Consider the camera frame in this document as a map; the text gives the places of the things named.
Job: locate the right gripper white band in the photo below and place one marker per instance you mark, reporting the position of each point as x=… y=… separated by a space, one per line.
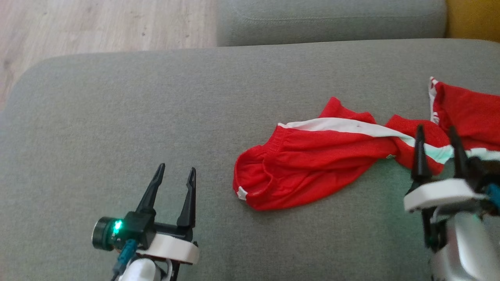
x=437 y=193

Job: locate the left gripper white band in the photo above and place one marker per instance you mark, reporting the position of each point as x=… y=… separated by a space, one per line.
x=175 y=248

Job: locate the red white basketball jersey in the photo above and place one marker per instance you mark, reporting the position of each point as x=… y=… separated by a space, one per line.
x=472 y=113

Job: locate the red shorts with white stripe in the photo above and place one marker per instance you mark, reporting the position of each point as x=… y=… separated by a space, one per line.
x=312 y=164

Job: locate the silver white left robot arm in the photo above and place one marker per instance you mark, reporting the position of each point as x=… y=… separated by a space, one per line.
x=140 y=271

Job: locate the grey fabric sofa seat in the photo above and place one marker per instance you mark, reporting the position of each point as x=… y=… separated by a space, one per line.
x=195 y=117

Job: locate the grey fabric sofa cushion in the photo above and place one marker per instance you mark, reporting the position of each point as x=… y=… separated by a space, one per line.
x=332 y=23

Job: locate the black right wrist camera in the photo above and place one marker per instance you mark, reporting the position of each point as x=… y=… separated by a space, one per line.
x=478 y=175

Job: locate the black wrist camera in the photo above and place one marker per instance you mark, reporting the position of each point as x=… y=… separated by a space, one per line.
x=133 y=230
x=478 y=175

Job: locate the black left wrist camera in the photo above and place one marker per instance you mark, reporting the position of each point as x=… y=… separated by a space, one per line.
x=133 y=230

